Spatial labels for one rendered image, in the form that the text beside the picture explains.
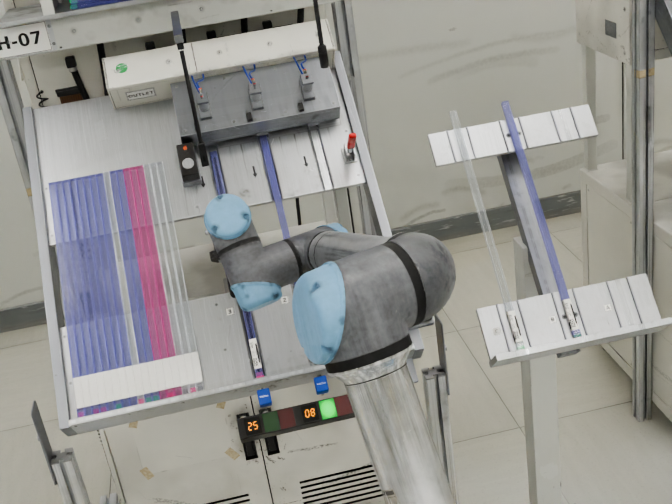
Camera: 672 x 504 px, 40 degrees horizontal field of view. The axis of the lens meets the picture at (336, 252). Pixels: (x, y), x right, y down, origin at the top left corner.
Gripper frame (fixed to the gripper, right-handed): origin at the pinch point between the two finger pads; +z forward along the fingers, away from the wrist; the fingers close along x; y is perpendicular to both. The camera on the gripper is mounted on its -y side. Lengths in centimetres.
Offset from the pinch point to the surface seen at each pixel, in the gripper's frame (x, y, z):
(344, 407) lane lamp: -14.4, -33.1, -6.8
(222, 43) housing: -6.6, 47.2, 4.8
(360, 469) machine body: -20, -50, 47
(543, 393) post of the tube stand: -59, -40, 15
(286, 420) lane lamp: -3.2, -33.1, -6.8
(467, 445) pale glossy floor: -54, -53, 82
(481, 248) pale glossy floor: -100, 13, 184
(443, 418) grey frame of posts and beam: -35, -40, 4
